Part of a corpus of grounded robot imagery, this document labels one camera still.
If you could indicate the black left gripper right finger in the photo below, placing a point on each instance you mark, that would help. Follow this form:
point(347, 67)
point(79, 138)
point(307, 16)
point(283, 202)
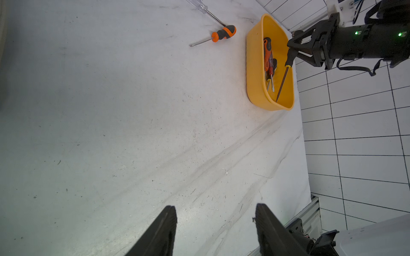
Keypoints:
point(275, 239)

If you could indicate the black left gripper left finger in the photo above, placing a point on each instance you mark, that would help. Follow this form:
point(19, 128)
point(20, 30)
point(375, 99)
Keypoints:
point(159, 238)

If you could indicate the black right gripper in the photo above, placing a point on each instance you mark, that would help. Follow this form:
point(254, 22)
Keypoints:
point(322, 37)

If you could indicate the long brown black screwdriver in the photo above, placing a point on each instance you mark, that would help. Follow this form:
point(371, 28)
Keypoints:
point(291, 55)

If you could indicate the large orange black screwdriver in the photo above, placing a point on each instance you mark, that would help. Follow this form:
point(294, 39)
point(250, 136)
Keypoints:
point(269, 64)

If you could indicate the small orange black screwdriver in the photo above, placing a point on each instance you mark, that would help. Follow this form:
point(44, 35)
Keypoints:
point(225, 33)

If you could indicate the small clear screwdriver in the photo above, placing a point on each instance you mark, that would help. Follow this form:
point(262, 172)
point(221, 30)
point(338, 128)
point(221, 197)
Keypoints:
point(198, 4)

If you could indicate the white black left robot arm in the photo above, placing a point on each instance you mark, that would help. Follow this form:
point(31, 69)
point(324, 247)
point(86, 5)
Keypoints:
point(387, 238)

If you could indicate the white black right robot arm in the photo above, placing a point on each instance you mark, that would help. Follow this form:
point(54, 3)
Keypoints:
point(385, 36)

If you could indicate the yellow plastic storage box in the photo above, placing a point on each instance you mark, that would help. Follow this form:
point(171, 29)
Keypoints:
point(257, 79)

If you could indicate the aluminium mounting rail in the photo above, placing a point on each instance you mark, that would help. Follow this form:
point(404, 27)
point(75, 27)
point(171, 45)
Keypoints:
point(310, 220)

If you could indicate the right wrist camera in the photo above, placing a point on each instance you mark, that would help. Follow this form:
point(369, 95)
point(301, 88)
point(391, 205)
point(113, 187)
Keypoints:
point(348, 10)

